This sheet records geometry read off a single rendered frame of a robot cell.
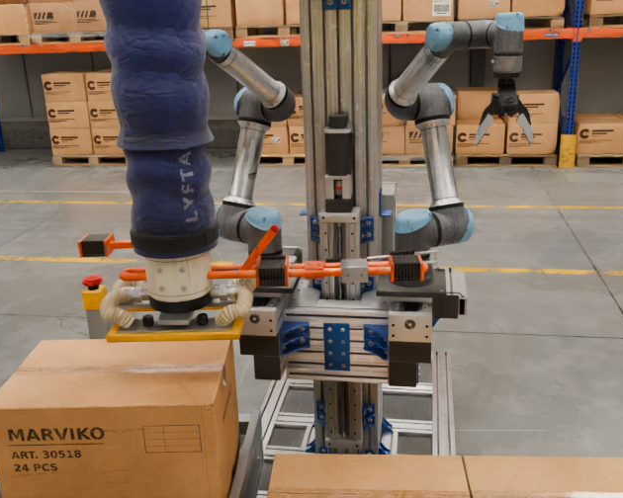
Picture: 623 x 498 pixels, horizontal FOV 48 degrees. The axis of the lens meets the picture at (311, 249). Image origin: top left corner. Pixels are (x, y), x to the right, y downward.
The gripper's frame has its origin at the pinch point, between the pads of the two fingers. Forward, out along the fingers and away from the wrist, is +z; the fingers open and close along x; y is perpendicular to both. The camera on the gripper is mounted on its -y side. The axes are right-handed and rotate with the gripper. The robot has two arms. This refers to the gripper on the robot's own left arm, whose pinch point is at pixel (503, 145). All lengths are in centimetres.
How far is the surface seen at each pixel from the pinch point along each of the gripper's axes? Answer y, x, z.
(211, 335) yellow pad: -47, 74, 39
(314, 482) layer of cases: -25, 53, 98
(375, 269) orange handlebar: -30, 34, 27
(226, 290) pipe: -34, 73, 32
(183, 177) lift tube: -43, 79, -1
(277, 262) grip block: -29, 60, 26
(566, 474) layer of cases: -13, -22, 98
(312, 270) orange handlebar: -32, 50, 26
